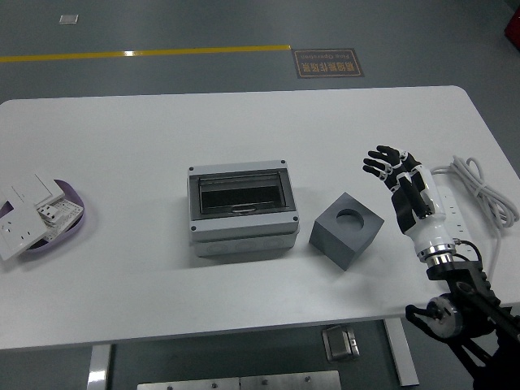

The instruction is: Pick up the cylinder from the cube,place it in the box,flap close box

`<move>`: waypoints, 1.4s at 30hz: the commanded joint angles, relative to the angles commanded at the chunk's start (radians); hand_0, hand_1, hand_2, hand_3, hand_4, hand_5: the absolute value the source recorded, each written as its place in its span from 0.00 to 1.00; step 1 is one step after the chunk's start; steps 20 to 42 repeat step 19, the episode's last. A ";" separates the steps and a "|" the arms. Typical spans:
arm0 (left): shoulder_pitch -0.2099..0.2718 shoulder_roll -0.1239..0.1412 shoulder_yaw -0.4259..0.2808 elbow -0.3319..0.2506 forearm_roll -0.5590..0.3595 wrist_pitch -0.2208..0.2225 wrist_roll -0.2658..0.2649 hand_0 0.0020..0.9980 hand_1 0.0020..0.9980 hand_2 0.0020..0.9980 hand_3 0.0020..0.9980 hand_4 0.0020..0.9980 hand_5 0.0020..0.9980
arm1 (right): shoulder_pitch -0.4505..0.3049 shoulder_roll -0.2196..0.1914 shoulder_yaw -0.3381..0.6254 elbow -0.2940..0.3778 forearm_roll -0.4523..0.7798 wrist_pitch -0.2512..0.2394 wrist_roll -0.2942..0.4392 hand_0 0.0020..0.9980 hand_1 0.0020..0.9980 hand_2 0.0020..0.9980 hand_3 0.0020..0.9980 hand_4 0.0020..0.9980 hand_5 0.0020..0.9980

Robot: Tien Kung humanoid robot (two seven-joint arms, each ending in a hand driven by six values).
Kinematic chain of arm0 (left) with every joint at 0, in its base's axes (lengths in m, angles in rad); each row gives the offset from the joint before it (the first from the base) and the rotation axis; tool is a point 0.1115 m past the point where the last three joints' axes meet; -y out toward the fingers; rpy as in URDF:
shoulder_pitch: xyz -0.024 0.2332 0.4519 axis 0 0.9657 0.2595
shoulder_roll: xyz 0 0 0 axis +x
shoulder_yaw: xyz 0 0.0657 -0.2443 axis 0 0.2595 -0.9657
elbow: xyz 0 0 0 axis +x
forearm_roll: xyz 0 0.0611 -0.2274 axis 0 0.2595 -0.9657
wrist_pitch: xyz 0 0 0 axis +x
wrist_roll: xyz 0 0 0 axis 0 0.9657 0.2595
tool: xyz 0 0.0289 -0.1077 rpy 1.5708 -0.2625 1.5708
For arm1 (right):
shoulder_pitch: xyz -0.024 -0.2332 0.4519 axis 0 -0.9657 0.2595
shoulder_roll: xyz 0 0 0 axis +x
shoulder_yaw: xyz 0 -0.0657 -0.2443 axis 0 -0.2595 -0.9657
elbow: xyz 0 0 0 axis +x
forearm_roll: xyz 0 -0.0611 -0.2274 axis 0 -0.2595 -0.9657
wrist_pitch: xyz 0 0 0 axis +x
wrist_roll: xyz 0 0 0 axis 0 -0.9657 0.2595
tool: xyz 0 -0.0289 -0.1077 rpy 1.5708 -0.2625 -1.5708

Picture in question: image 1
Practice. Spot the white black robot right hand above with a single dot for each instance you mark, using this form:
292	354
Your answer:
430	233

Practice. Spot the grey junction box with lid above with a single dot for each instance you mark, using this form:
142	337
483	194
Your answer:
243	237

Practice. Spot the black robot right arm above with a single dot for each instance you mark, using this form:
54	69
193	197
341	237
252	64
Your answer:
467	288

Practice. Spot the grey cube with round hole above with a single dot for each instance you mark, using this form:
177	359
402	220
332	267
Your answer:
337	248

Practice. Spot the silver metal floor box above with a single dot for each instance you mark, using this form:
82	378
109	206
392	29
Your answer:
340	344

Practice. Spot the white power strip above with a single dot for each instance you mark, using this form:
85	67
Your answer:
457	215

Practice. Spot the white table leg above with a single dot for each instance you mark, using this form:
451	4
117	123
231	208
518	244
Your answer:
402	353
98	367

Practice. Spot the brown floor sign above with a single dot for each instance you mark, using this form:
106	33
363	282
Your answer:
328	63

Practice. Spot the red object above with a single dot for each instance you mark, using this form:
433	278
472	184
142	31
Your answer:
512	26

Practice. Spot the yellow floor tape line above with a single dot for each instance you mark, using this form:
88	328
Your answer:
162	52

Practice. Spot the purple tray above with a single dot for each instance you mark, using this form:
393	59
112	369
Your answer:
61	240

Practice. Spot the small white socket module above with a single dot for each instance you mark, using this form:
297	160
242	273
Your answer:
48	212

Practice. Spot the small metal floor plate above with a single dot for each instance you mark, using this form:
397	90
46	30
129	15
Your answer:
68	19

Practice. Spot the metal base plate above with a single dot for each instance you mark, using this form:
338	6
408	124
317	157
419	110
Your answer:
243	382

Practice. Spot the white wall switch panel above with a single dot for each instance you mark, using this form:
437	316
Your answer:
32	189

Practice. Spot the white wall socket panel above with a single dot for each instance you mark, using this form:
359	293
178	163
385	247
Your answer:
16	235

